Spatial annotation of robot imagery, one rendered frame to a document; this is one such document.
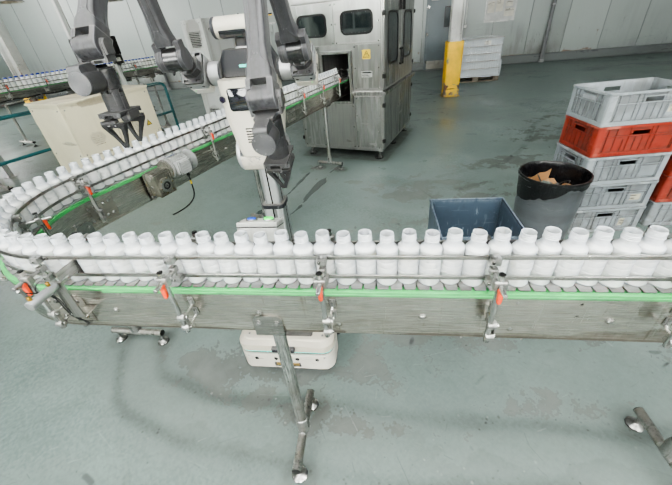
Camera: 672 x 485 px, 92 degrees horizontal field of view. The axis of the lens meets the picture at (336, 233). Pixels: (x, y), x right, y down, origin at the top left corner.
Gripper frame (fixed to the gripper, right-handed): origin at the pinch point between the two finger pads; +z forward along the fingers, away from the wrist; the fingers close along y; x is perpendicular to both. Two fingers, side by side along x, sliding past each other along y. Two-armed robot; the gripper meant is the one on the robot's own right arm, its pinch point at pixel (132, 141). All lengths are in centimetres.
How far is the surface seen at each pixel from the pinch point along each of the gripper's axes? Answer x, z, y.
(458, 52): 251, 44, -726
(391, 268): 76, 34, 18
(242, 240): 33.8, 25.1, 16.2
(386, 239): 74, 24, 17
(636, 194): 273, 105, -161
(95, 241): -13.3, 25.2, 15.6
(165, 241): 9.9, 25.2, 16.0
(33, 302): -23, 33, 33
